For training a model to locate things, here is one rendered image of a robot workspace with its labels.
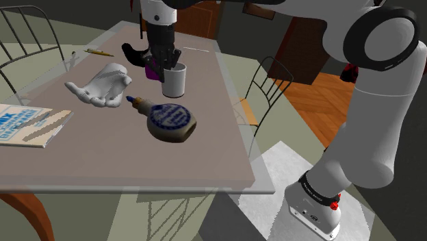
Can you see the thin white stick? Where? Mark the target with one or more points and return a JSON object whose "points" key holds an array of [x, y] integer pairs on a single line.
{"points": [[196, 49]]}

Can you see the metal chair with wooden seat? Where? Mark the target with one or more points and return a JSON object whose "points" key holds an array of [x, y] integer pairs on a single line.
{"points": [[267, 96]]}

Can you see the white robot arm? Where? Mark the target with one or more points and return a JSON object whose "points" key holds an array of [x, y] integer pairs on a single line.
{"points": [[373, 133]]}

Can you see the black and purple object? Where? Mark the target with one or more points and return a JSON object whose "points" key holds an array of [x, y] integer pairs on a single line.
{"points": [[135, 55]]}

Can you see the white cup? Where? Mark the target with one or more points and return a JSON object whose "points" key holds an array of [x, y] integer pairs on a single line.
{"points": [[174, 83]]}

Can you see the table with wooden legs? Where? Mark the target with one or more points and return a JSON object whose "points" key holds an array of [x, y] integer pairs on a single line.
{"points": [[133, 160]]}

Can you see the light grey robot stand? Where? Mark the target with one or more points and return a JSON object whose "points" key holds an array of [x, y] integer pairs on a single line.
{"points": [[277, 167]]}

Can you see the beige flask with blue label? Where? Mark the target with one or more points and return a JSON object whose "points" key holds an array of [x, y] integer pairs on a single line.
{"points": [[170, 122]]}

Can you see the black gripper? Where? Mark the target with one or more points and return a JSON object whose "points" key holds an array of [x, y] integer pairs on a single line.
{"points": [[160, 36]]}

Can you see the brown wooden cabinet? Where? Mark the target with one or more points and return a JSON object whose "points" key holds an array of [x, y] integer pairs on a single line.
{"points": [[300, 50]]}

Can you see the white and blue book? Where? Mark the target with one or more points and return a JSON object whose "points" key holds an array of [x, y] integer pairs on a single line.
{"points": [[23, 125]]}

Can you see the gold pen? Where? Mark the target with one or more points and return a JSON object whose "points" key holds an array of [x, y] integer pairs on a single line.
{"points": [[98, 52]]}

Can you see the white hand sculpture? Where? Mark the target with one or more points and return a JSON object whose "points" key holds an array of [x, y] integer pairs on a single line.
{"points": [[106, 83]]}

